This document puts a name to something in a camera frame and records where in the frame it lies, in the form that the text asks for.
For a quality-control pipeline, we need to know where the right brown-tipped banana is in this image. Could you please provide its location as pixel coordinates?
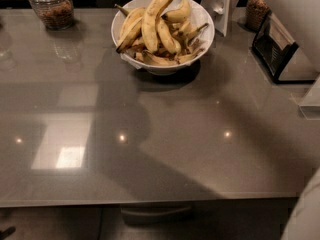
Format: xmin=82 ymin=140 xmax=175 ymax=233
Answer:
xmin=178 ymin=21 xmax=209 ymax=45

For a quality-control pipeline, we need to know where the glass jar with granola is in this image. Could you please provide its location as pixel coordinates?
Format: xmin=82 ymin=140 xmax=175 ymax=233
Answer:
xmin=246 ymin=0 xmax=270 ymax=31
xmin=29 ymin=0 xmax=74 ymax=30

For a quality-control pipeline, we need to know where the bottom front yellow banana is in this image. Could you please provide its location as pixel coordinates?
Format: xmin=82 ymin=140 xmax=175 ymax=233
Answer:
xmin=142 ymin=50 xmax=177 ymax=67

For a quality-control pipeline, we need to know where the curved back yellow banana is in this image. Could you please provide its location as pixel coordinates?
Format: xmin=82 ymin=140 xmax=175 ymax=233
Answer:
xmin=162 ymin=0 xmax=191 ymax=23

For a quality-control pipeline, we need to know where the middle yellow banana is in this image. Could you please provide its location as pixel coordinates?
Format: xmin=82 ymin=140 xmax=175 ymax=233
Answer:
xmin=157 ymin=18 xmax=181 ymax=55

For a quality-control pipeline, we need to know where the white stand behind bowl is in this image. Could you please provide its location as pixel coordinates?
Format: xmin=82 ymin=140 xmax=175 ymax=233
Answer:
xmin=201 ymin=0 xmax=242 ymax=36

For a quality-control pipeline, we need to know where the black wire napkin holder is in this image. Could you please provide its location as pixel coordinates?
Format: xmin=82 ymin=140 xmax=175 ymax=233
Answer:
xmin=252 ymin=12 xmax=318 ymax=84

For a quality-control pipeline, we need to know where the left glass jar with granola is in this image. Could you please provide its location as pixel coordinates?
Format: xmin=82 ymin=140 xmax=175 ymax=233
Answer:
xmin=29 ymin=0 xmax=74 ymax=30

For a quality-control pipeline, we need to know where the white ceramic bowl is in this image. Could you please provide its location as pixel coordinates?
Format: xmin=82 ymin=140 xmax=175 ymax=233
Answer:
xmin=110 ymin=0 xmax=216 ymax=77

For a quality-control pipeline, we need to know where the long top yellow banana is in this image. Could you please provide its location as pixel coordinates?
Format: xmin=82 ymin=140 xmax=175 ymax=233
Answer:
xmin=141 ymin=0 xmax=173 ymax=53

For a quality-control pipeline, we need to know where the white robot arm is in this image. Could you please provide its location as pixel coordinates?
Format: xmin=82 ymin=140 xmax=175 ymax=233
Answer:
xmin=265 ymin=0 xmax=320 ymax=240

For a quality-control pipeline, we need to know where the right glass jar with granola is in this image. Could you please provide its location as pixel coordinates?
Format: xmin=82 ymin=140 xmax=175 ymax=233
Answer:
xmin=246 ymin=0 xmax=270 ymax=31

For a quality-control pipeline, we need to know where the left inner yellow banana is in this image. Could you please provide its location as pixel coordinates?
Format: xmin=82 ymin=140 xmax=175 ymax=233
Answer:
xmin=115 ymin=4 xmax=145 ymax=36

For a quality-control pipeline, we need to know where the left outer yellow banana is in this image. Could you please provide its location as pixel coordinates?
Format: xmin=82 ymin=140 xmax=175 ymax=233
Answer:
xmin=116 ymin=17 xmax=142 ymax=53

